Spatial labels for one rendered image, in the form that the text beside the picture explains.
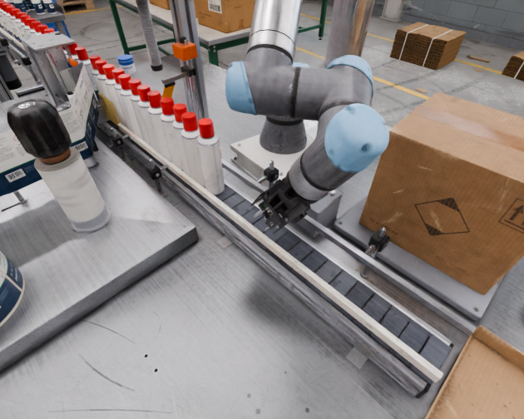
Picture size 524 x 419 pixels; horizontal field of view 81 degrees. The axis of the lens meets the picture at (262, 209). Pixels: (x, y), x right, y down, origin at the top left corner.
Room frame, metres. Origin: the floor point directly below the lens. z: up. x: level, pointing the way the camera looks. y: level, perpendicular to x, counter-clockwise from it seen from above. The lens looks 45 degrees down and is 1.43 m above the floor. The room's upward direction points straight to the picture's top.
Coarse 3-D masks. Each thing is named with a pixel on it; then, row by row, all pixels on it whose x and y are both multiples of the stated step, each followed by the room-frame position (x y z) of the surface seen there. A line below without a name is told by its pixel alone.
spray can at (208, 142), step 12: (204, 120) 0.64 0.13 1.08; (204, 132) 0.61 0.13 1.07; (204, 144) 0.61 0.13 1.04; (216, 144) 0.62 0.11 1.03; (204, 156) 0.61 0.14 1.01; (216, 156) 0.61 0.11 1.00; (204, 168) 0.61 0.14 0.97; (216, 168) 0.61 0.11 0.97; (204, 180) 0.62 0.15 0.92; (216, 180) 0.61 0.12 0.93; (216, 192) 0.61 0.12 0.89
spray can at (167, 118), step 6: (162, 102) 0.72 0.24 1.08; (168, 102) 0.72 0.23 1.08; (162, 108) 0.72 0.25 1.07; (168, 108) 0.72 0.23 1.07; (162, 114) 0.73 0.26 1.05; (168, 114) 0.72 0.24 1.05; (162, 120) 0.72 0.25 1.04; (168, 120) 0.71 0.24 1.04; (174, 120) 0.72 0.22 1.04; (162, 126) 0.73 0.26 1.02; (168, 126) 0.71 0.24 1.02; (168, 132) 0.71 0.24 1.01; (174, 132) 0.71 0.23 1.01; (168, 138) 0.71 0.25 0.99; (174, 138) 0.71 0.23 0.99; (168, 144) 0.72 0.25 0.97; (174, 144) 0.71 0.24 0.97; (174, 150) 0.71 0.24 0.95; (174, 156) 0.71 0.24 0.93; (174, 162) 0.71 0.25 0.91; (180, 162) 0.71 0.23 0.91; (180, 168) 0.71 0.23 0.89
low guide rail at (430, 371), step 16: (144, 144) 0.80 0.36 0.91; (160, 160) 0.73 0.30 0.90; (208, 192) 0.58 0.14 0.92; (224, 208) 0.52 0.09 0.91; (240, 224) 0.48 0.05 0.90; (288, 256) 0.38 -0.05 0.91; (304, 272) 0.34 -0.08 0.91; (320, 288) 0.31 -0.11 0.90; (352, 304) 0.27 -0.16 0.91; (368, 320) 0.24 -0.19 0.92; (384, 336) 0.22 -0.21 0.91; (400, 352) 0.19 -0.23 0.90; (416, 352) 0.19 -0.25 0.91; (432, 368) 0.17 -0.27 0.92
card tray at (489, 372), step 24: (480, 336) 0.25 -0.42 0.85; (456, 360) 0.21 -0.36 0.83; (480, 360) 0.21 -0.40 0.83; (504, 360) 0.21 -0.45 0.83; (456, 384) 0.17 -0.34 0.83; (480, 384) 0.17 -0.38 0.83; (504, 384) 0.17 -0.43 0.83; (432, 408) 0.13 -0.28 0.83; (456, 408) 0.13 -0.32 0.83; (480, 408) 0.13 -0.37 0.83; (504, 408) 0.13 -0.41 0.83
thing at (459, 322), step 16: (224, 160) 0.65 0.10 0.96; (240, 176) 0.59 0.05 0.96; (320, 224) 0.43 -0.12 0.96; (336, 240) 0.39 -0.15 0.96; (368, 256) 0.35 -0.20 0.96; (384, 272) 0.31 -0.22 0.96; (400, 288) 0.29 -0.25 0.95; (416, 288) 0.28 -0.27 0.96; (432, 304) 0.25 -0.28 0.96; (448, 320) 0.23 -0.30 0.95; (464, 320) 0.22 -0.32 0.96
